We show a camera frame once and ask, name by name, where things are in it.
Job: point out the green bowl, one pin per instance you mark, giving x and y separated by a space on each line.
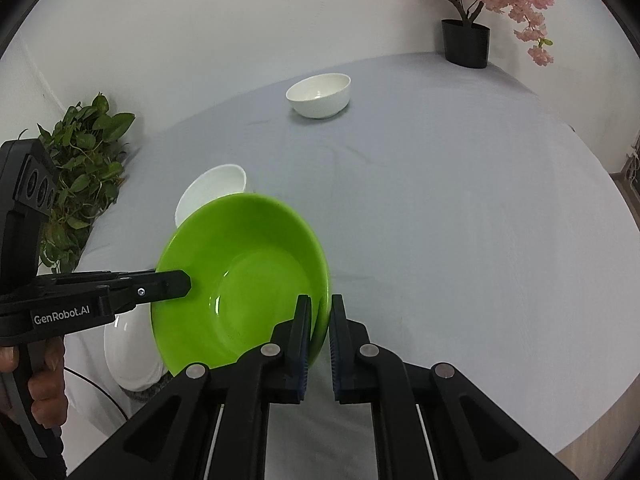
240 260

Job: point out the green potted plant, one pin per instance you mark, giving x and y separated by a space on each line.
85 160

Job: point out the white oval dish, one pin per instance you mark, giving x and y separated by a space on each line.
136 386
125 345

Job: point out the pink blossom tree black pot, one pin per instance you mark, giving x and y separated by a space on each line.
465 45

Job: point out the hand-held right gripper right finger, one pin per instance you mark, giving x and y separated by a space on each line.
336 340

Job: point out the small white bowl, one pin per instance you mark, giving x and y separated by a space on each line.
320 102

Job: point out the person's left hand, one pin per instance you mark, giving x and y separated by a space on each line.
50 390

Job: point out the grey tablecloth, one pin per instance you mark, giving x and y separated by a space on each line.
450 210

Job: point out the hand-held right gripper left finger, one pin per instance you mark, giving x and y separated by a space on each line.
300 330

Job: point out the large white bowl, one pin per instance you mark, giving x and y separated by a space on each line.
210 190

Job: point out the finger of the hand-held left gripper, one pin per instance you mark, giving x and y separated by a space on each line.
160 287

